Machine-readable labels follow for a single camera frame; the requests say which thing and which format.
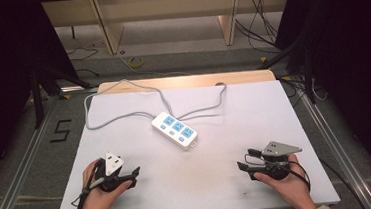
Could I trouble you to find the black metal stand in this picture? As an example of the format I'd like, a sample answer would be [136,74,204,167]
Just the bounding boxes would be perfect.
[28,62,97,130]
[255,35,319,109]

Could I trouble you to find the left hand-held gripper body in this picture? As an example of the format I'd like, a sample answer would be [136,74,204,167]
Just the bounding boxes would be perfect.
[91,150,128,195]

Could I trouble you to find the white power strip blue sockets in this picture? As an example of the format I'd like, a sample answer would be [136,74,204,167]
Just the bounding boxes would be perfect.
[150,109,200,154]

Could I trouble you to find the beige wooden desk frame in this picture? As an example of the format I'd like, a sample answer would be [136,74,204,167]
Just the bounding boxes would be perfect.
[41,0,297,61]

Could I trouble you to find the black curtain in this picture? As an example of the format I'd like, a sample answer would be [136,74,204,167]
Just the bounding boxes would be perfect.
[0,0,88,195]
[270,0,371,208]

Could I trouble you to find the person's left hand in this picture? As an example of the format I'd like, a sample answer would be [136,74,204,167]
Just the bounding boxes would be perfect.
[76,156,137,209]

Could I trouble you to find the aluminium floor rail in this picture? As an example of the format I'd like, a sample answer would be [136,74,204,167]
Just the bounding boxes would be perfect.
[296,81,371,209]
[0,92,69,209]

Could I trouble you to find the thin white floor cable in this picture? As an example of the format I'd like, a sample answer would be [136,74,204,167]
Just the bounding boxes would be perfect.
[117,47,193,83]

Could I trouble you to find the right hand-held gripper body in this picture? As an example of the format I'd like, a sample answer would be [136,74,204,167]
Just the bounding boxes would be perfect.
[256,137,306,182]

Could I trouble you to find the tangle of black floor cables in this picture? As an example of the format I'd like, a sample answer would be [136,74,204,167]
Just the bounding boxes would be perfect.
[278,70,329,109]

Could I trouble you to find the person's right hand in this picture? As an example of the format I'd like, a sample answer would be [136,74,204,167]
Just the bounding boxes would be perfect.
[252,152,317,209]

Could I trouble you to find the bundle of black hanging cables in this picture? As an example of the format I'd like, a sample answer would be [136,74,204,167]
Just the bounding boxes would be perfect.
[232,0,282,58]

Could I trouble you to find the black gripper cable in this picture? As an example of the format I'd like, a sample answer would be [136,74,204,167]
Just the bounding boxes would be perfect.
[67,159,109,209]
[244,144,367,209]

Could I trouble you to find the yellow tape roll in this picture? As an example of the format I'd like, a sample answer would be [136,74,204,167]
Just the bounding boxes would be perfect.
[127,55,145,70]

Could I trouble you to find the grey power strip cable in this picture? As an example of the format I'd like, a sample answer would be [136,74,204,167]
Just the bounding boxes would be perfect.
[81,70,231,131]

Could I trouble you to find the thin black floor cable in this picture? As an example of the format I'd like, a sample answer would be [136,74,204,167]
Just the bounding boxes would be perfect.
[66,45,101,80]

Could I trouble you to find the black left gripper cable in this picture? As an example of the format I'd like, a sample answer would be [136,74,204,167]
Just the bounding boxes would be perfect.
[67,159,109,209]

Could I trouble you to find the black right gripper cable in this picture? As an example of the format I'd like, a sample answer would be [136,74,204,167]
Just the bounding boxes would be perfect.
[244,144,367,209]

